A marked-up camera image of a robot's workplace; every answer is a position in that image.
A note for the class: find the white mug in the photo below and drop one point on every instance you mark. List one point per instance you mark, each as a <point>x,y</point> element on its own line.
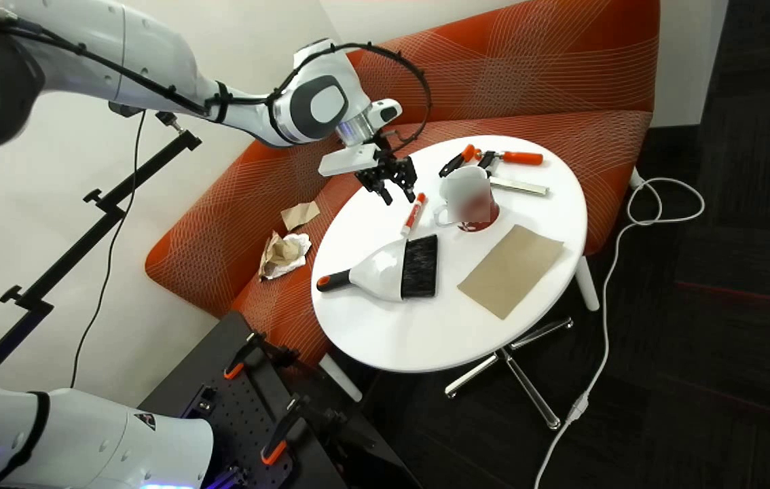
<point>465,189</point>

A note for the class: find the brown paper sheet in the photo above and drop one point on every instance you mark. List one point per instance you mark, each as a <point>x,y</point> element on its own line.
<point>511,270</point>

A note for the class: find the white hand brush black bristles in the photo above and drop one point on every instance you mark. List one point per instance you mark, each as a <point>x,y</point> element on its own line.
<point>385,270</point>

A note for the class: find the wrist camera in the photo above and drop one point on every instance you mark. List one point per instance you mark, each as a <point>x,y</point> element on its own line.
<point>345,160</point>

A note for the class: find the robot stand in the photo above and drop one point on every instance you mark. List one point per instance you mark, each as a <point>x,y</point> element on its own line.
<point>242,407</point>

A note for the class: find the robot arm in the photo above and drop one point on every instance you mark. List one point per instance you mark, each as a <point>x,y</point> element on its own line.
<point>86,54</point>

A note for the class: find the crumpled white brown paper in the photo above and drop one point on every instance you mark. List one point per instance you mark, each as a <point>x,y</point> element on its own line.
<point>284,255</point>

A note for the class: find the red white marker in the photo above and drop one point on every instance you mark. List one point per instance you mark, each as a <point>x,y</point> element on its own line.
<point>414,212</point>

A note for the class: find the brown paper scrap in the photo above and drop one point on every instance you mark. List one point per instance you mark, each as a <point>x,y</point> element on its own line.
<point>300,214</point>

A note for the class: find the camera on mount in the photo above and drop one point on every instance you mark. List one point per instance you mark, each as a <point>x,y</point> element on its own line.
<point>103,207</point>

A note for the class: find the black clamp orange tip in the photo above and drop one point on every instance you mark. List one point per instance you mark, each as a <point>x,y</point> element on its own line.
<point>249,353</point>
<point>290,428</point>

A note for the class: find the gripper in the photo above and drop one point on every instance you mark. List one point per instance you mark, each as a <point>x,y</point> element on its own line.
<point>388,170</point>

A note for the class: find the orange black bar clamp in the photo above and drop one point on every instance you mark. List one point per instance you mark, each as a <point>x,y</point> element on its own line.
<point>519,157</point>

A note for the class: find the orange patterned sofa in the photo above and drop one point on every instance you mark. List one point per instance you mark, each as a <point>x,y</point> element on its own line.
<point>527,75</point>

